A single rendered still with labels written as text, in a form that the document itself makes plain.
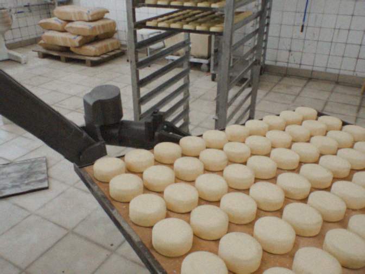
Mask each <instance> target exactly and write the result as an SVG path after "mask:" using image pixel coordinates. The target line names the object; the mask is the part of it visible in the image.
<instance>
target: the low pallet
mask: <svg viewBox="0 0 365 274"><path fill-rule="evenodd" d="M126 51H127V48H126V47H119V48H118V49H115V50H113V51H110V52H107V53H105V54H102V55H99V56H88V55H80V54H77V53H74V52H73V51H72V50H70V49H69V50H67V51H54V50H49V49H46V48H43V47H42V48H36V49H32V52H37V54H38V58H39V59H44V58H48V57H52V56H54V55H57V56H60V58H61V62H62V63H67V62H70V61H72V60H75V59H85V60H86V66H88V67H93V66H95V65H98V64H101V63H104V62H106V61H109V60H112V59H113V58H117V57H120V56H122V55H125V52H126Z"/></svg>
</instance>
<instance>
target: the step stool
mask: <svg viewBox="0 0 365 274"><path fill-rule="evenodd" d="M126 32H127V62H129V47H128V30H127V29H126ZM156 33H162V32H161V30H155V29H140V30H137V34H141V36H142V39H143V40H144V37H143V35H147V38H149V36H150V35H152V34H156ZM147 48H148V53H147V49H146V48H145V50H146V56H148V57H149V56H150V52H152V51H155V50H158V49H162V48H165V49H166V44H165V42H164V41H163V43H160V42H158V43H156V44H154V45H152V46H150V47H147ZM150 48H152V49H153V50H151V51H150Z"/></svg>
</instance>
